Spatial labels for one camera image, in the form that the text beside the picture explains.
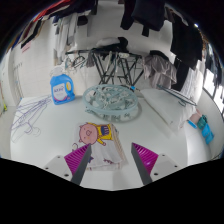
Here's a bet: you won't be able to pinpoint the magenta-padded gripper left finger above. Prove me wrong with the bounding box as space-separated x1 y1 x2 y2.
42 142 93 186

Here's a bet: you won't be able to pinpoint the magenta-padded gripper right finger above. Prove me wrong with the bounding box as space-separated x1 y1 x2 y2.
130 142 184 186

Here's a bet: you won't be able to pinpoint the cartoon print white towel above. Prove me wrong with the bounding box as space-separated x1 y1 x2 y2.
71 121 130 171

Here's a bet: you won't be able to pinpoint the white folded bedding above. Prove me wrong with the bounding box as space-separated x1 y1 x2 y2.
141 86 196 135

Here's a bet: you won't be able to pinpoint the blue pen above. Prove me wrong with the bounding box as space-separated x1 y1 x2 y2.
186 119 199 130

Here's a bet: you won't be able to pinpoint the pink cloth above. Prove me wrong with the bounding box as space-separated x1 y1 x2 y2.
189 108 203 126

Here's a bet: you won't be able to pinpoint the teal gloves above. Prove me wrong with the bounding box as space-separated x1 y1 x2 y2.
196 113 215 145

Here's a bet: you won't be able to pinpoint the round pale blue peg hanger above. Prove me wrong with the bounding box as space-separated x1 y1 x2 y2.
81 83 140 123

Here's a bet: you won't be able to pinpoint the black clothes hanger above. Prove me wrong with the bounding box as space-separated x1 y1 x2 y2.
156 83 198 108

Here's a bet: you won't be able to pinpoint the blue detergent bottle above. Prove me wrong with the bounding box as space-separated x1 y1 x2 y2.
49 66 76 106

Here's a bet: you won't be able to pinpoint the grey garment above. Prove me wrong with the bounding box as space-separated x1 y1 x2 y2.
142 49 178 90

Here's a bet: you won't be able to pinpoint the black folding drying rack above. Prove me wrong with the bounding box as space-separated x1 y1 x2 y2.
64 47 146 88

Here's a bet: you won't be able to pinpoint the black garment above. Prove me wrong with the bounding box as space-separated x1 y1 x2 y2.
116 36 130 52

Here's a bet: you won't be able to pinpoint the white cushion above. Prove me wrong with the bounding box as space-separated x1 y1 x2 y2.
95 36 121 48

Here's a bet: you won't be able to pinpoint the row of dark hung clothes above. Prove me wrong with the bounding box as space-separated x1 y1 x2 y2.
119 0 224 95

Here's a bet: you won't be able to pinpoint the row of colourful hung clothes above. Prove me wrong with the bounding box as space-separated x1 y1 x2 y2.
5 0 100 65

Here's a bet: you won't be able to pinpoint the purple wire hanger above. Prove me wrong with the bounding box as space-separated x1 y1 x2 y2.
10 96 54 135

